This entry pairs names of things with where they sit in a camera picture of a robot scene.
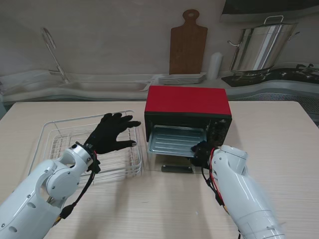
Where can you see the chrome kitchen faucet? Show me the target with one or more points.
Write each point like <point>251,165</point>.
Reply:
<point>60,69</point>

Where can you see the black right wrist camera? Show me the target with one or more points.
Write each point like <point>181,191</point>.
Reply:
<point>202,158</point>

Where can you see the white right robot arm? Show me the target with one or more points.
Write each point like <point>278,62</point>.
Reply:
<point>241,184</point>

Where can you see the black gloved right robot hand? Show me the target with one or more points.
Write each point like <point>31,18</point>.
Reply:
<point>203,145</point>

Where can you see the black gas stove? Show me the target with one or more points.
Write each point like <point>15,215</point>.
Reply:
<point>286,74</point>

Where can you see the red black toaster oven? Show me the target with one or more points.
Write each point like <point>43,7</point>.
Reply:
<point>187,102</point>

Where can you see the steel kitchen sink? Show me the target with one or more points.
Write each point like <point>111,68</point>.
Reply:
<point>99,86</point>

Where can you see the stack of white plates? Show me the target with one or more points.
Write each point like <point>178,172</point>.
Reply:
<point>182,79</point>

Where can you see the black oven knob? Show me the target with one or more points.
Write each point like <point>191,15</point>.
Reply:
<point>221,128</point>
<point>218,138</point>

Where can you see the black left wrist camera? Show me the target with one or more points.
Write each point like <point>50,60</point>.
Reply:
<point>96,166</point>

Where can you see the tall steel stock pot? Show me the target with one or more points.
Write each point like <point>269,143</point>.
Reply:
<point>261,47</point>

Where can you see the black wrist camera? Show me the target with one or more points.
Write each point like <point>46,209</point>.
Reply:
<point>96,166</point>
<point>202,158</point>

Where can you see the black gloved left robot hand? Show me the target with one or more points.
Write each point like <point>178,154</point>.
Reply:
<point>107,139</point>

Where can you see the ribbed metal baking tray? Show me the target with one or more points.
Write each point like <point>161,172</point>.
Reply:
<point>174,140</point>

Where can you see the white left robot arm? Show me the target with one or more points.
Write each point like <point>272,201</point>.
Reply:
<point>49,189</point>

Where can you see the dark range hood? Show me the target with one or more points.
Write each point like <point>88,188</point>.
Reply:
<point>274,7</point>

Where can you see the white paper towel roll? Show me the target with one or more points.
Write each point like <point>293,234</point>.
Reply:
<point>215,66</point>

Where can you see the brown wooden cutting board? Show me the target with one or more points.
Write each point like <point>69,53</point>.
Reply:
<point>188,49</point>

